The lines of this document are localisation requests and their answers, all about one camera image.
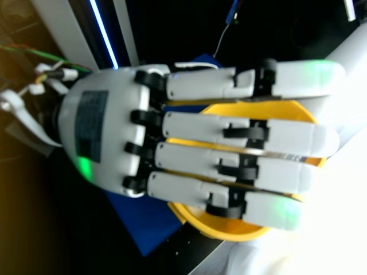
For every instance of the narrow white post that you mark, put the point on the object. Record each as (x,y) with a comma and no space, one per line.
(126,31)

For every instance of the small white bar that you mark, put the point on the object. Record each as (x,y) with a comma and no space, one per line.
(349,10)

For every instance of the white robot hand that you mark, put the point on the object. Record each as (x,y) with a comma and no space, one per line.
(109,137)

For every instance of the blue-white light strip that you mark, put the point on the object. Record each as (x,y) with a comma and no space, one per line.
(104,34)

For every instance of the blue table cloth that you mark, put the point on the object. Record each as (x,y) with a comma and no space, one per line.
(143,223)

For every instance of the wide white post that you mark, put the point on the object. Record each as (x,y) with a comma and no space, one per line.
(66,34)

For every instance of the small blue circuit board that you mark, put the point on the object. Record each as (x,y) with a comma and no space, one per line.
(231,11)

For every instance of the yellow plastic basket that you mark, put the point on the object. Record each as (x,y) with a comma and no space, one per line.
(223,229)

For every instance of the large white rounded cover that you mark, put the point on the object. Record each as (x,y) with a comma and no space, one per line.
(349,86)

